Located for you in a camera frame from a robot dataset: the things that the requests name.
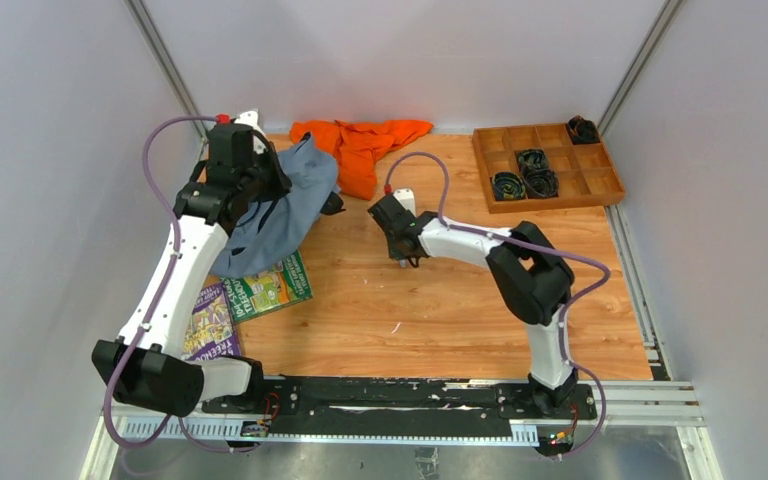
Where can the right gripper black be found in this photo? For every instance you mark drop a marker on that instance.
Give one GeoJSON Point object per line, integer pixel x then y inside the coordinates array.
{"type": "Point", "coordinates": [395, 253]}

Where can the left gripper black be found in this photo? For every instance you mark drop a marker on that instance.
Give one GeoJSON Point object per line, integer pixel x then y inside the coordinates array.
{"type": "Point", "coordinates": [242, 172]}

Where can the blue grey backpack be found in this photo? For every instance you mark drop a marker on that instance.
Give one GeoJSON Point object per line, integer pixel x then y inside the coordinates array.
{"type": "Point", "coordinates": [272, 230]}

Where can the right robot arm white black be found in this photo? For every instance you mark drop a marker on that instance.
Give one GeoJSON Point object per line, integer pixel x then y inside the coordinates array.
{"type": "Point", "coordinates": [534, 285]}

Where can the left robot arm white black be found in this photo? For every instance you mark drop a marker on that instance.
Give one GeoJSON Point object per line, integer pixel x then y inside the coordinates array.
{"type": "Point", "coordinates": [144, 366]}

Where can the orange cloth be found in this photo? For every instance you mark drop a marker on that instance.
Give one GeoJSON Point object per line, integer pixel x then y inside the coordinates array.
{"type": "Point", "coordinates": [358, 146]}

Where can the green treehouse book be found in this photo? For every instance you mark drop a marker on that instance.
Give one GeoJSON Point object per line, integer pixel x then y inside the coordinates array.
{"type": "Point", "coordinates": [283, 284]}

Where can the rolled dark tie lower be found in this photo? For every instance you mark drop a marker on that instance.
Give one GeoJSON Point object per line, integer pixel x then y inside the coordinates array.
{"type": "Point", "coordinates": [542, 184]}

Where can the rolled dark tie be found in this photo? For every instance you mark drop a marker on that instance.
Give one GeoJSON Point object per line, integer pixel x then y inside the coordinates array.
{"type": "Point", "coordinates": [532, 159]}
{"type": "Point", "coordinates": [542, 184]}

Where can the rolled dark tie middle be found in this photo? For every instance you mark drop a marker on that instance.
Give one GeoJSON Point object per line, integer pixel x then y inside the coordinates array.
{"type": "Point", "coordinates": [532, 159]}

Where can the purple treehouse book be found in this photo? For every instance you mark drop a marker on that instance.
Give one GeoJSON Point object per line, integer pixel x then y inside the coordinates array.
{"type": "Point", "coordinates": [211, 333]}

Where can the wooden compartment tray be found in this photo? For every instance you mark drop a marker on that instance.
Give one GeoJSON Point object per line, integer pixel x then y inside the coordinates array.
{"type": "Point", "coordinates": [586, 173]}

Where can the rolled dark tie corner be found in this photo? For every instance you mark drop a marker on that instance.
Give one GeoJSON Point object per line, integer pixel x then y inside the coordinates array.
{"type": "Point", "coordinates": [582, 131]}

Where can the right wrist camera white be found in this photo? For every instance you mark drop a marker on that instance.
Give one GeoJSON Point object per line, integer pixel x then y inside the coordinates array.
{"type": "Point", "coordinates": [406, 197]}

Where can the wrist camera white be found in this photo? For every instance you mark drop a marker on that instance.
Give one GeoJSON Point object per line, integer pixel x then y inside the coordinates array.
{"type": "Point", "coordinates": [406, 197]}
{"type": "Point", "coordinates": [251, 118]}

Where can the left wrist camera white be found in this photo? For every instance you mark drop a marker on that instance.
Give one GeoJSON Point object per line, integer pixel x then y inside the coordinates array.
{"type": "Point", "coordinates": [251, 118]}

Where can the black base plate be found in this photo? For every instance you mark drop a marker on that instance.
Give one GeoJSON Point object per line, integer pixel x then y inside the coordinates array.
{"type": "Point", "coordinates": [401, 408]}

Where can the aluminium frame rail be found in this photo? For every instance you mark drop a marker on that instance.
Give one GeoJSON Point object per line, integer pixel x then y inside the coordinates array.
{"type": "Point", "coordinates": [630, 410]}

